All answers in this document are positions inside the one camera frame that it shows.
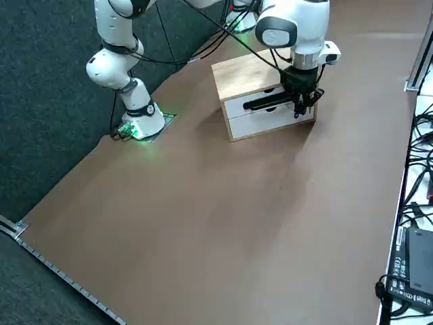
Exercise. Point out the aluminium table edge rail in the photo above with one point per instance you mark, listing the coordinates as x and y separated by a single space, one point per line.
21 227

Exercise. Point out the aluminium profile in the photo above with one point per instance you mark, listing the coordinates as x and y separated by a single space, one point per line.
415 72

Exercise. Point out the red connector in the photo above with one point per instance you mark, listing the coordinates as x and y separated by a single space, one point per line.
430 196

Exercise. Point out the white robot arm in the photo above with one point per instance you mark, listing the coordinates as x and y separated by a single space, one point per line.
108 71
245 22

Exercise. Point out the wooden drawer box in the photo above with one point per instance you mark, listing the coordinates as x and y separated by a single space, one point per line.
243 74

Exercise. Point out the white drawer front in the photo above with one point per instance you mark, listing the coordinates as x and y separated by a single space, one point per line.
233 108
257 127

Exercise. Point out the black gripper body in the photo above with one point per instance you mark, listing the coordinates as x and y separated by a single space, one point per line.
297 79

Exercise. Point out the black labelled power adapter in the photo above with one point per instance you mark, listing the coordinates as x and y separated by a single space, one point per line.
419 257

